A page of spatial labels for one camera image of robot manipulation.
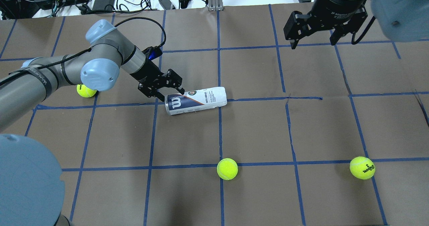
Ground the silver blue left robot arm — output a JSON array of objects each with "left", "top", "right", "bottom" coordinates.
[{"left": 0, "top": 19, "right": 184, "bottom": 131}]

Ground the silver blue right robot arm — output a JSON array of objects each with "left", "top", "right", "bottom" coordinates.
[{"left": 283, "top": 0, "right": 429, "bottom": 49}]

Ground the yellow tennis ball near base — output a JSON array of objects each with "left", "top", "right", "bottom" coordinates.
[{"left": 76, "top": 84, "right": 97, "bottom": 98}]

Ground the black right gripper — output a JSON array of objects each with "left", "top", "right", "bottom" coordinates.
[{"left": 283, "top": 0, "right": 368, "bottom": 49}]

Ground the yellow tennis ball front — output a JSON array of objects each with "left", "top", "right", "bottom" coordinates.
[{"left": 217, "top": 158, "right": 238, "bottom": 180}]

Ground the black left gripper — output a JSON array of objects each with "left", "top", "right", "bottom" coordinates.
[{"left": 130, "top": 60, "right": 185, "bottom": 102}]

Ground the white blue tennis ball can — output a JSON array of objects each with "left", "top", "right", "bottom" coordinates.
[{"left": 165, "top": 87, "right": 227, "bottom": 115}]

